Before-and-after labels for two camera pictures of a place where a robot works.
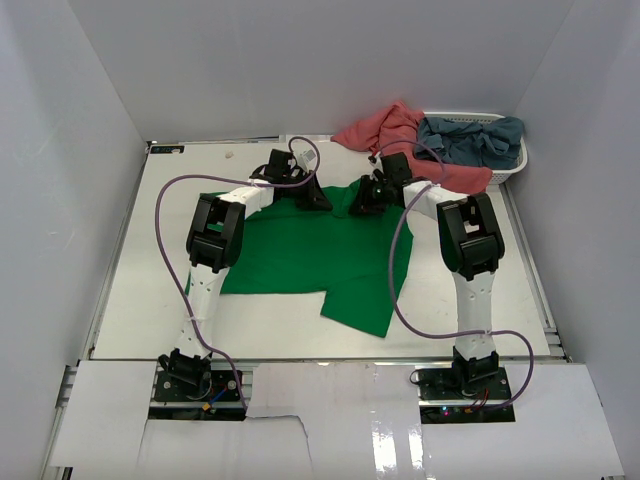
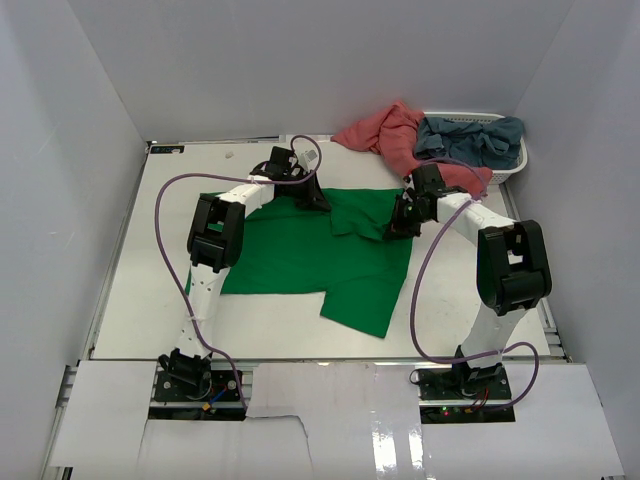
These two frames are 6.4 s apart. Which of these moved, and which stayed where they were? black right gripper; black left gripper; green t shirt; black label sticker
Moved: black right gripper
Stayed: green t shirt; black left gripper; black label sticker
